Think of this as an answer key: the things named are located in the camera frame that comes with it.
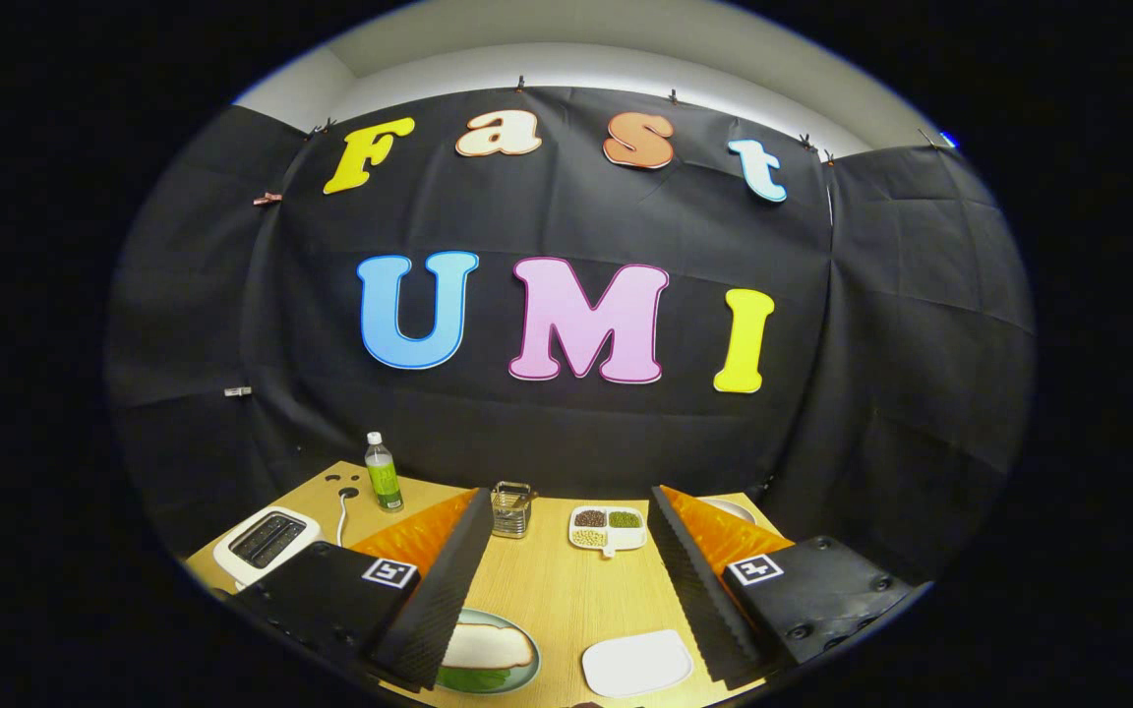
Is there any white toaster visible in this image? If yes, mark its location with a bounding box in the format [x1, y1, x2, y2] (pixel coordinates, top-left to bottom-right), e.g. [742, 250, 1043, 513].
[212, 505, 322, 588]

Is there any white divided bean dish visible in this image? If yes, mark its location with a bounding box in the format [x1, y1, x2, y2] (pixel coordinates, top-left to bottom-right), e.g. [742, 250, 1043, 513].
[567, 505, 648, 559]

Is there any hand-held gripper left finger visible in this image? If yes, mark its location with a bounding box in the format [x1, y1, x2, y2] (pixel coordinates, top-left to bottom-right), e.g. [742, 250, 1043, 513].
[232, 487, 496, 692]

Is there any plain toast bread slice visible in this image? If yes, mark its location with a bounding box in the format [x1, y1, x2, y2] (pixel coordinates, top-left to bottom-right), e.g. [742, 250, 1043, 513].
[441, 622, 536, 671]

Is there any white oval plate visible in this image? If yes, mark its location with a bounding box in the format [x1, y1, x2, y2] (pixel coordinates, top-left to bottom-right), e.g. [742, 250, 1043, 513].
[699, 497, 757, 525]

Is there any white rectangular plate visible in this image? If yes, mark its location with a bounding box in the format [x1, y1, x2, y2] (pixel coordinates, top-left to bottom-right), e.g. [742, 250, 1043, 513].
[581, 629, 694, 699]

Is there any green lettuce leaf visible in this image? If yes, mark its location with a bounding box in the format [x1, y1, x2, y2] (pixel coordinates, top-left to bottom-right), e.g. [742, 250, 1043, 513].
[437, 667, 508, 691]

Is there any green label drink bottle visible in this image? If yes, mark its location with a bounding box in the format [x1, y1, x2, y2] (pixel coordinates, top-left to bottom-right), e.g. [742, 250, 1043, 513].
[364, 432, 405, 513]

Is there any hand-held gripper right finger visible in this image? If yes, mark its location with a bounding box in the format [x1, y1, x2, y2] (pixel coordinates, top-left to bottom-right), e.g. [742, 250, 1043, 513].
[649, 484, 917, 689]

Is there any pale green round plate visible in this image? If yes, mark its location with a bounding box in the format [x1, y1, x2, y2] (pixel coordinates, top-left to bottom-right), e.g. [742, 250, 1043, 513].
[434, 608, 542, 696]

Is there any metal wire utensil basket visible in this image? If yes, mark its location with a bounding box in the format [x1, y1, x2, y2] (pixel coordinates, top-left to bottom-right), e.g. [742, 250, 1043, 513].
[490, 481, 538, 540]

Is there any black backdrop cloth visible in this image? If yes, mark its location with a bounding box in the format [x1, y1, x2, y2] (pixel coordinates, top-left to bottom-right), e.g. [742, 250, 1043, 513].
[104, 87, 1037, 591]

